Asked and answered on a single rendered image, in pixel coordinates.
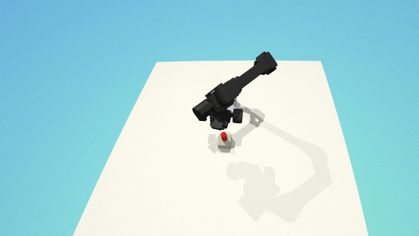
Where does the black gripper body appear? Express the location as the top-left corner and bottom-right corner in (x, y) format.
(209, 109), (243, 123)

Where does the beige square block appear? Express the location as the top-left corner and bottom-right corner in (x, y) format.
(218, 134), (232, 150)

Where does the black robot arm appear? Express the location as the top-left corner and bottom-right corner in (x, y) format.
(192, 52), (278, 130)

